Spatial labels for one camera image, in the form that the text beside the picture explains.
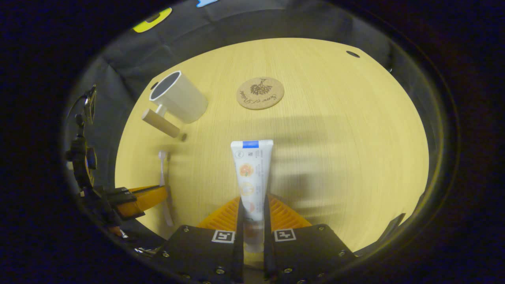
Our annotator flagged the white toothbrush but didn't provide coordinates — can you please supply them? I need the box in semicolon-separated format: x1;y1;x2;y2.
158;150;174;228

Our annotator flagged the round cork coaster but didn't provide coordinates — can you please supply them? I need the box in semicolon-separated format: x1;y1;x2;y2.
236;77;285;110

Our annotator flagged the white toothpaste tube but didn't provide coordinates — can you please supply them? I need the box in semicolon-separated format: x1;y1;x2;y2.
230;140;274;253

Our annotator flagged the white cup with wooden handle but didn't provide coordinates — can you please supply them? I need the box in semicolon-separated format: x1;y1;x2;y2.
141;71;209;138

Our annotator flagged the light wooden desktop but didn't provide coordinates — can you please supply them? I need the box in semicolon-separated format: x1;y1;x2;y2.
114;37;430;269

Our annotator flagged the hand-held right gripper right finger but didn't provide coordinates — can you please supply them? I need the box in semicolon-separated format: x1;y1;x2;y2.
263;195;356;284

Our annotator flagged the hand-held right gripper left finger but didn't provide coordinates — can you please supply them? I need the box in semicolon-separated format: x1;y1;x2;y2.
153;196;246;284

